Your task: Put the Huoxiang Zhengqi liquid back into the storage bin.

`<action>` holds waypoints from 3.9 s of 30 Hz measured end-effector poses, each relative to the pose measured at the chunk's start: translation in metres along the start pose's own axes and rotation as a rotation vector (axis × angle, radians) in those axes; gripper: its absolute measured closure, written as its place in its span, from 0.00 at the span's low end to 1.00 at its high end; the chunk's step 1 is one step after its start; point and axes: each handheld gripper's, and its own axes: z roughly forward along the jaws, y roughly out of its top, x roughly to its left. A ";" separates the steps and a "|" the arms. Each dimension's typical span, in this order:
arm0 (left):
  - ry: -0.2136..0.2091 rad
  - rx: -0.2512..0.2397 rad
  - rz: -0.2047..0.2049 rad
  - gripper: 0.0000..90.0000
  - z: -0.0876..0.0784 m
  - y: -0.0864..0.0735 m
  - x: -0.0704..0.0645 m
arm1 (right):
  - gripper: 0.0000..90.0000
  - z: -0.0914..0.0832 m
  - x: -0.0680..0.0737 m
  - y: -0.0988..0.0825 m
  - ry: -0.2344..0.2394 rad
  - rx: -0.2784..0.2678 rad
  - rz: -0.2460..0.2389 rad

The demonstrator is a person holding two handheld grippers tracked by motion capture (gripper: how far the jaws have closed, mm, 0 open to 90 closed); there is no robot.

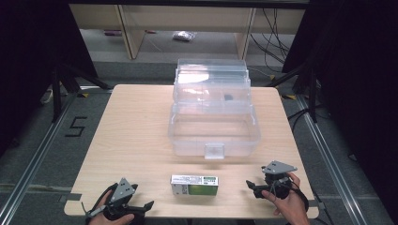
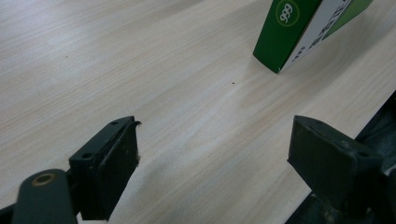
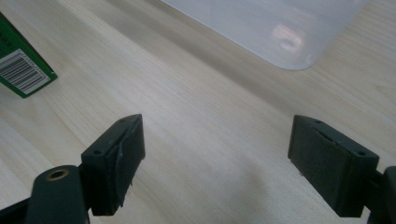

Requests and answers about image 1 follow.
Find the person's right hand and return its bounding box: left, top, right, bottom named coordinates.
left=261, top=172, right=310, bottom=225

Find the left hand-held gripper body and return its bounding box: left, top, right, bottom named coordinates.
left=85, top=177, right=146, bottom=223

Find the black curtain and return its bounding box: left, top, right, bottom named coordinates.
left=281, top=0, right=398, bottom=217
left=0, top=0, right=99, bottom=158

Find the black floor cable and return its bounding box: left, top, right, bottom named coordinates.
left=286, top=105, right=314, bottom=133

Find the green and white carton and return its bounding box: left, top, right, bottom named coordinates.
left=170, top=174, right=220, bottom=197

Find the person's left hand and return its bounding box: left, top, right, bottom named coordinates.
left=88, top=190, right=136, bottom=225

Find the black wrist strap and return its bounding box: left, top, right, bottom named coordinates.
left=292, top=183, right=311, bottom=214
left=93, top=183, right=119, bottom=207

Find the aluminium floor rail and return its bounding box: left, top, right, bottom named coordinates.
left=295, top=93, right=368, bottom=225
left=0, top=88, right=80, bottom=225

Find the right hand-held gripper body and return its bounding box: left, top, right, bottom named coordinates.
left=261, top=159, right=299, bottom=201

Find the clear plastic bag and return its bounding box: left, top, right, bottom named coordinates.
left=172, top=30, right=197, bottom=42

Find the clear plastic storage box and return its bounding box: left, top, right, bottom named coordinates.
left=167, top=58, right=262, bottom=160

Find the black metal stand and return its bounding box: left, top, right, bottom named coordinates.
left=265, top=61, right=319, bottom=124
left=51, top=61, right=113, bottom=124

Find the black cables bundle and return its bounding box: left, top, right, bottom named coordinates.
left=249, top=7, right=291, bottom=66

